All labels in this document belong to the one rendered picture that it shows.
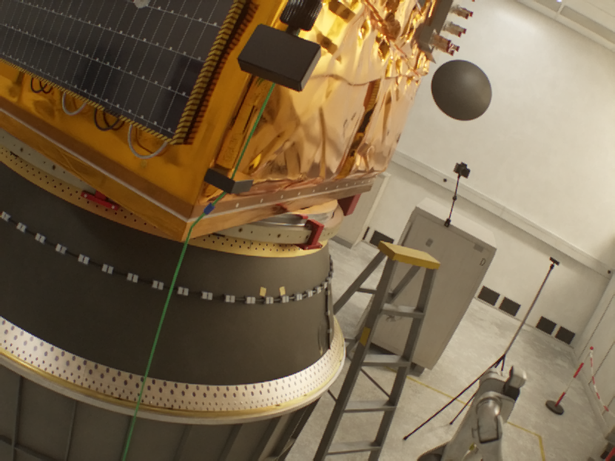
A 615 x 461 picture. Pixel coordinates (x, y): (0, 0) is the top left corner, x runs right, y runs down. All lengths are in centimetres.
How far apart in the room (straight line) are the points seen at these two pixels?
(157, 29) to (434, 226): 437
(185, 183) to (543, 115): 849
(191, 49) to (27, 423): 126
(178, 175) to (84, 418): 86
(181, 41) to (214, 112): 18
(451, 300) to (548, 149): 459
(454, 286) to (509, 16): 563
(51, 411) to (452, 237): 432
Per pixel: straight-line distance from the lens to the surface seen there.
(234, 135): 116
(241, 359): 176
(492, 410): 191
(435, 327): 550
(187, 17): 117
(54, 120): 145
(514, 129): 929
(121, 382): 160
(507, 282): 949
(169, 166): 119
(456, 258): 533
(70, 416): 171
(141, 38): 123
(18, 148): 172
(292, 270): 192
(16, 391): 170
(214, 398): 171
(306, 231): 186
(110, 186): 130
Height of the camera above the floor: 216
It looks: 14 degrees down
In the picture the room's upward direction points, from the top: 24 degrees clockwise
